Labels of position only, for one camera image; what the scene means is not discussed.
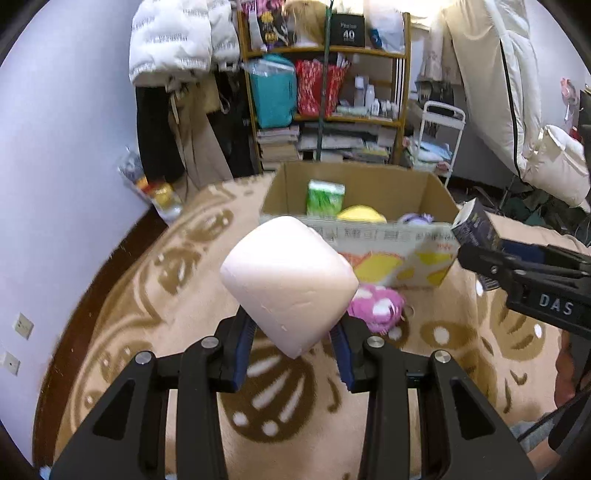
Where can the stack of papers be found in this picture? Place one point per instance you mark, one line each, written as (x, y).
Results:
(355, 145)

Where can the yellow soft toy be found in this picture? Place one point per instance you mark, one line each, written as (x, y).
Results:
(360, 214)

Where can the purple-haired plush doll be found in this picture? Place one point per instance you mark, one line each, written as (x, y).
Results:
(415, 218)

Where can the beige hanging trousers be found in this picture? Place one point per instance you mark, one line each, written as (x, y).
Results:
(198, 138)

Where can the pink plush toy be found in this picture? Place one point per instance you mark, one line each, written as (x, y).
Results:
(374, 307)

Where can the white foam block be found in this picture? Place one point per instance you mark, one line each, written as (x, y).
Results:
(286, 281)

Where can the pink and black printed bag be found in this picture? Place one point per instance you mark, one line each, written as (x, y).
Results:
(268, 25)

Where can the white trolley cart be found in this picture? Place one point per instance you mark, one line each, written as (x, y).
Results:
(443, 110)

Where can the blonde wig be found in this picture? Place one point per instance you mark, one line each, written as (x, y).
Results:
(304, 21)

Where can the pink fan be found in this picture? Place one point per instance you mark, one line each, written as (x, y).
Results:
(569, 92)

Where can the teal bag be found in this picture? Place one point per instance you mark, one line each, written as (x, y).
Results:
(274, 99)

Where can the clear plastic bag of items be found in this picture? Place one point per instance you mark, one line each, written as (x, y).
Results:
(152, 189)

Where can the printed cardboard box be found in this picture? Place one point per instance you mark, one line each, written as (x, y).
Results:
(415, 265)

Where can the green pole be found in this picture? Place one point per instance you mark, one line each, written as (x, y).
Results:
(323, 92)

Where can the floral sheer curtain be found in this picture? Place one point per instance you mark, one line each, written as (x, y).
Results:
(434, 46)

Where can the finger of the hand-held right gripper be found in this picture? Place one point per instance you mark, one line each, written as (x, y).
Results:
(526, 251)
(489, 265)

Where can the wooden shelf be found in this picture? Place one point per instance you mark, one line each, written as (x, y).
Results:
(404, 69)

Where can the black box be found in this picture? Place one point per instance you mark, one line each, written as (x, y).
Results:
(347, 30)

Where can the white puffer jacket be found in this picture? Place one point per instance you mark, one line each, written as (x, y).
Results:
(171, 37)

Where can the white plastic bag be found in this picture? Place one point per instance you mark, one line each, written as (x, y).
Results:
(385, 23)

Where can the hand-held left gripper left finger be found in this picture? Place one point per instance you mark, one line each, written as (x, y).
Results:
(240, 364)

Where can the person's right forearm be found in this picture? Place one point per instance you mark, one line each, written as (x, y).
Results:
(567, 369)

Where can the green tissue pack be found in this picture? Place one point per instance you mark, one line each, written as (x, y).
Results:
(325, 198)

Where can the red gift bag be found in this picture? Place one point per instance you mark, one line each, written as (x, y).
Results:
(311, 87)

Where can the white folded mattress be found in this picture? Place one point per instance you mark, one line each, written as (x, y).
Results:
(485, 69)

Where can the light blue cloth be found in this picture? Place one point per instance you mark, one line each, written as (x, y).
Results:
(429, 151)

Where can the stack of books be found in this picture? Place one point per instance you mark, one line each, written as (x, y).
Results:
(277, 150)

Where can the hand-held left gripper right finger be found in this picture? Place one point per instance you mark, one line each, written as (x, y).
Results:
(345, 360)

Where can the row of cosmetic bottles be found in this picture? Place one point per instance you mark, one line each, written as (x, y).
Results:
(369, 99)

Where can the small dark carton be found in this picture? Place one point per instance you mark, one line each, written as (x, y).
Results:
(475, 228)

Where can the white wall socket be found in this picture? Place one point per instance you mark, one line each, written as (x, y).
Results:
(9, 363)
(23, 326)

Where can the black hanging garment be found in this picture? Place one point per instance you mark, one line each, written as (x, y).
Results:
(154, 138)
(238, 129)

